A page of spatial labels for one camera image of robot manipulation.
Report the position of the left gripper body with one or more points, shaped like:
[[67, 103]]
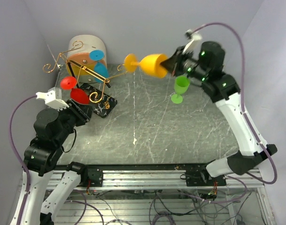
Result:
[[73, 117]]

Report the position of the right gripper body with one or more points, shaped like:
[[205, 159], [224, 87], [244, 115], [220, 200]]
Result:
[[185, 63]]

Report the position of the green wine glass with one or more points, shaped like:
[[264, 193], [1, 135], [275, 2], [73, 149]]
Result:
[[180, 87]]

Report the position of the yellow wine glass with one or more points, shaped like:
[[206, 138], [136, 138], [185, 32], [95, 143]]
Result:
[[150, 64]]

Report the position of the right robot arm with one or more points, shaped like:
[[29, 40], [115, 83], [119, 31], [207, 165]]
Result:
[[225, 93]]

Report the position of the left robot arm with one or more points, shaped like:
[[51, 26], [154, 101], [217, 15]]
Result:
[[52, 128]]

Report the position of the red wine glass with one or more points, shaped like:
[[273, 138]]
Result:
[[77, 94]]

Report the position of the gold black wine glass rack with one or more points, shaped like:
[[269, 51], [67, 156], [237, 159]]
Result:
[[101, 102]]

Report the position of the blue wine glass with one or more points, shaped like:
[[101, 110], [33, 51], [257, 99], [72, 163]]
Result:
[[97, 56]]

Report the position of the cylindrical drum container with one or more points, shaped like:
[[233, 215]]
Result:
[[79, 49]]

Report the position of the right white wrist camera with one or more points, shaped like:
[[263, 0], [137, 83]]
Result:
[[193, 40]]

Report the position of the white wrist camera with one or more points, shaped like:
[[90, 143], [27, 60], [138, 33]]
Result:
[[53, 99], [193, 40]]

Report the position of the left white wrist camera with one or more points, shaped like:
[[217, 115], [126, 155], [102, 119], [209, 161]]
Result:
[[53, 99]]

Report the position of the aluminium frame rail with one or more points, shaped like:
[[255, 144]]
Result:
[[150, 180]]

